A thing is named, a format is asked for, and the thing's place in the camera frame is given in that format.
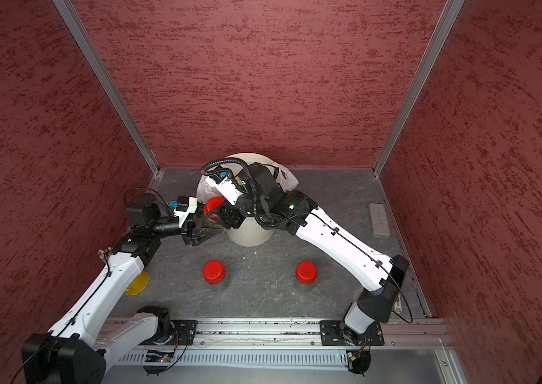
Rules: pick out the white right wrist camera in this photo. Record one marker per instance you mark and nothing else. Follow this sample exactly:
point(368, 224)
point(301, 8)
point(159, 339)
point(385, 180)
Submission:
point(223, 183)

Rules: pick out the red lid jar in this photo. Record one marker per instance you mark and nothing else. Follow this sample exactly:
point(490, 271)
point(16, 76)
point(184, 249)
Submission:
point(305, 276)
point(213, 210)
point(216, 275)

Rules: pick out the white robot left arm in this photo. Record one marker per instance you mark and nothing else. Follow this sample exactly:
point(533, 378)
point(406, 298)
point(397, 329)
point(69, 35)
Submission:
point(72, 350)

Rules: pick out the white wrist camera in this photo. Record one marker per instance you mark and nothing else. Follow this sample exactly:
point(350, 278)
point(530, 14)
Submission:
point(182, 208)
point(223, 183)

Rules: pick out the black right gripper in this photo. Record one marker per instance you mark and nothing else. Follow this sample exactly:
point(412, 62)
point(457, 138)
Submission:
point(231, 215)

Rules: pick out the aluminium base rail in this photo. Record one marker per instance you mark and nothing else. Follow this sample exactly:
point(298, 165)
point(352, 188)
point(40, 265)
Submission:
point(305, 333)

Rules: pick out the grey rectangular pad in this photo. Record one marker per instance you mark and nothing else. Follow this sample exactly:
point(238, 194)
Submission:
point(379, 220)

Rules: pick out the white printed bin liner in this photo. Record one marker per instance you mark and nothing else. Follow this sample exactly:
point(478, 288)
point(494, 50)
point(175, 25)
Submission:
point(284, 177)

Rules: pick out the yellow pencil cup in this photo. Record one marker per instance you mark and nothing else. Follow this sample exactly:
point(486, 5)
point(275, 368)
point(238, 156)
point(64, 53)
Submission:
point(138, 284)

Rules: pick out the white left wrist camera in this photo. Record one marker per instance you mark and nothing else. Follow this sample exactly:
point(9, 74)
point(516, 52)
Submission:
point(182, 208)

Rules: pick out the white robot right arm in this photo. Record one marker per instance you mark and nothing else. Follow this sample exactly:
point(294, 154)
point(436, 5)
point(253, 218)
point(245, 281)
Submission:
point(380, 275)

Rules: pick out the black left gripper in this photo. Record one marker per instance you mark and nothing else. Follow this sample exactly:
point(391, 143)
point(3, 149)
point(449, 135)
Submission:
point(189, 232)

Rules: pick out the cream plastic trash bin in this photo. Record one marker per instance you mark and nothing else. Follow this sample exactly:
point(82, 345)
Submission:
point(250, 233)

